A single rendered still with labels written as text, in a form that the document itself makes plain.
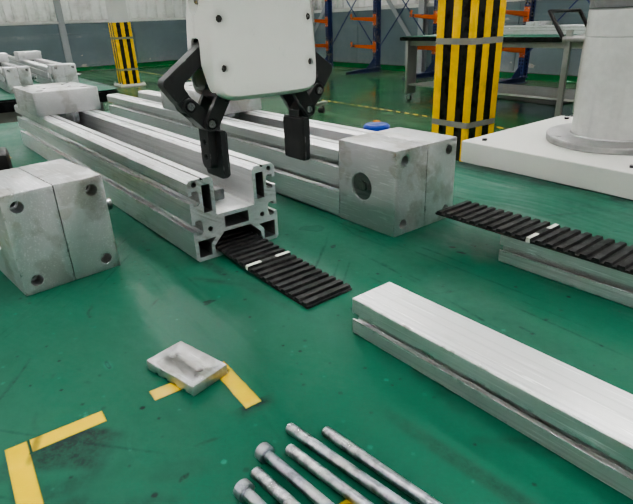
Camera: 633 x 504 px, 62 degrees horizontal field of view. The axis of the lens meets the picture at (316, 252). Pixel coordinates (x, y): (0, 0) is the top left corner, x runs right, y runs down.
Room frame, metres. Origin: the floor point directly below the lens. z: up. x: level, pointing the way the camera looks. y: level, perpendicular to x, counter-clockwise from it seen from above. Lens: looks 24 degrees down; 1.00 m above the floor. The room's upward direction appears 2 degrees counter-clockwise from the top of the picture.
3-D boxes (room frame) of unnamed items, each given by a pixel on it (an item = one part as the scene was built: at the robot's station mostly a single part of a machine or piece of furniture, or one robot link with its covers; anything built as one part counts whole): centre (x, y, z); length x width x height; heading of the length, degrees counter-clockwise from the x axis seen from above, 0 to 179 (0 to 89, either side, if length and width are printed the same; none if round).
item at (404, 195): (0.60, -0.11, 0.83); 0.12 x 0.09 x 0.10; 128
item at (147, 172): (0.83, 0.32, 0.82); 0.80 x 0.10 x 0.09; 38
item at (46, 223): (0.50, 0.26, 0.83); 0.11 x 0.10 x 0.10; 133
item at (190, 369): (0.30, 0.09, 0.78); 0.05 x 0.03 x 0.01; 51
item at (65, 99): (1.03, 0.48, 0.87); 0.16 x 0.11 x 0.07; 38
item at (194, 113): (0.43, 0.09, 0.91); 0.03 x 0.03 x 0.07; 38
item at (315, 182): (0.95, 0.17, 0.82); 0.80 x 0.10 x 0.09; 38
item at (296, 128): (0.50, 0.00, 0.91); 0.03 x 0.03 x 0.07; 38
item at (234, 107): (0.95, 0.17, 0.87); 0.16 x 0.11 x 0.07; 38
